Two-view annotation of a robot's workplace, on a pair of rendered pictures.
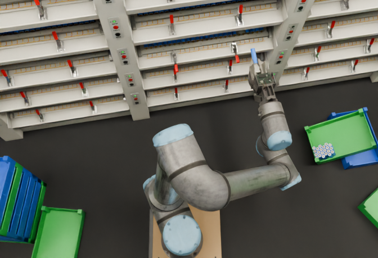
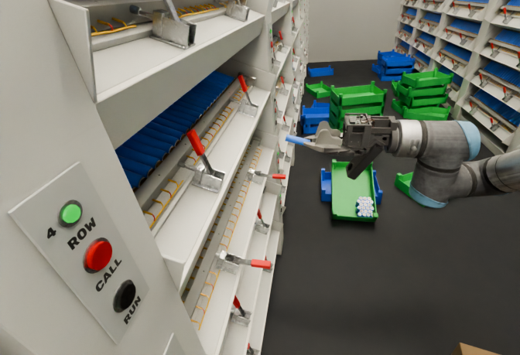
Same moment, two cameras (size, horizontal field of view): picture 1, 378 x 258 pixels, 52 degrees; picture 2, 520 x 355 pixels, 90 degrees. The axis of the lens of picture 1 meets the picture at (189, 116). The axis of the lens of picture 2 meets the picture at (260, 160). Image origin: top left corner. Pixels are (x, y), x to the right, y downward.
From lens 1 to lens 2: 130 cm
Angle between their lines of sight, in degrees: 51
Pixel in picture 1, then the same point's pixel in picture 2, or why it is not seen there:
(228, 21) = (242, 119)
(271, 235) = (484, 299)
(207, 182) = not seen: outside the picture
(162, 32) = (200, 202)
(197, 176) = not seen: outside the picture
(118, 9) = (52, 98)
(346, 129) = (343, 184)
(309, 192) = (410, 239)
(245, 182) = not seen: outside the picture
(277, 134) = (463, 126)
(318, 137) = (343, 211)
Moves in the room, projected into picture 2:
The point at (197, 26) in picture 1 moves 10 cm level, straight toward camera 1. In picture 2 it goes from (225, 148) to (277, 156)
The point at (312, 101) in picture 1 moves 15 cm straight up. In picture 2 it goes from (299, 206) to (299, 183)
